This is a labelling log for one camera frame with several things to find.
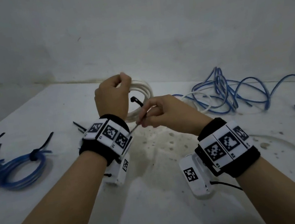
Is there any person's left hand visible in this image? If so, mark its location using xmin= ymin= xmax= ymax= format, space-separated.
xmin=91 ymin=72 xmax=139 ymax=125

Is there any person's right hand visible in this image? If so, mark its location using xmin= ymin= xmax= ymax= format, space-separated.
xmin=132 ymin=88 xmax=215 ymax=146

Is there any person's right forearm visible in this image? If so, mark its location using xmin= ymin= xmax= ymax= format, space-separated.
xmin=223 ymin=147 xmax=295 ymax=224

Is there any person's left forearm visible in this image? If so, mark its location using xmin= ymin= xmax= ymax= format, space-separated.
xmin=0 ymin=147 xmax=119 ymax=224

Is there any black wristband with marker tags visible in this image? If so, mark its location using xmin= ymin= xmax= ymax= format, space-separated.
xmin=190 ymin=112 xmax=264 ymax=184
xmin=73 ymin=111 xmax=137 ymax=171

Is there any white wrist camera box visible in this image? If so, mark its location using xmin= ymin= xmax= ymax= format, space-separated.
xmin=178 ymin=151 xmax=216 ymax=203
xmin=99 ymin=154 xmax=135 ymax=189

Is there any thin black camera cable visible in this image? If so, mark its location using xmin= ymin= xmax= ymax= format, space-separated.
xmin=210 ymin=175 xmax=244 ymax=196

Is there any loose blue cable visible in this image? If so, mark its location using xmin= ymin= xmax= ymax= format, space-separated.
xmin=175 ymin=54 xmax=295 ymax=134

